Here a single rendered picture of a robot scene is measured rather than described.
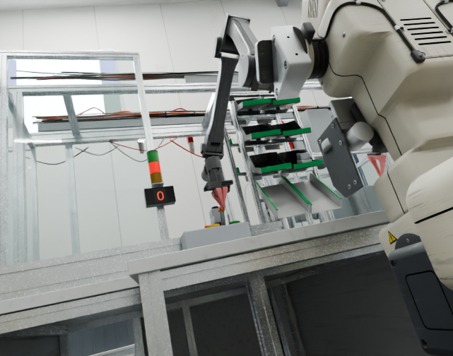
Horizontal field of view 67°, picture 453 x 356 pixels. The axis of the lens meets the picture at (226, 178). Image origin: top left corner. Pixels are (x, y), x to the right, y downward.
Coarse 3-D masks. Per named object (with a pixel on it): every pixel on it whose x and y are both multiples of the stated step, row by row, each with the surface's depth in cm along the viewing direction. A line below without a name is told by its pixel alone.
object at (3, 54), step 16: (0, 64) 148; (0, 80) 145; (0, 96) 143; (0, 112) 140; (0, 128) 137; (0, 144) 135; (0, 160) 132; (0, 176) 130; (0, 192) 128; (0, 208) 126; (0, 224) 124; (0, 240) 122; (0, 256) 120
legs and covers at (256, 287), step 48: (192, 288) 95; (240, 288) 233; (288, 288) 243; (336, 288) 189; (384, 288) 154; (0, 336) 91; (48, 336) 170; (192, 336) 213; (336, 336) 193; (384, 336) 158
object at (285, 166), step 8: (272, 152) 160; (256, 160) 165; (264, 160) 166; (272, 160) 162; (280, 160) 151; (256, 168) 144; (264, 168) 137; (272, 168) 138; (280, 168) 139; (288, 168) 139
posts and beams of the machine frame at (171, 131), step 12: (144, 84) 210; (156, 84) 212; (168, 84) 214; (180, 84) 217; (192, 84) 219; (204, 84) 222; (312, 84) 248; (204, 120) 261; (288, 120) 294; (156, 132) 256; (168, 132) 259; (180, 132) 262; (192, 132) 264; (204, 132) 267; (228, 132) 274; (288, 144) 289
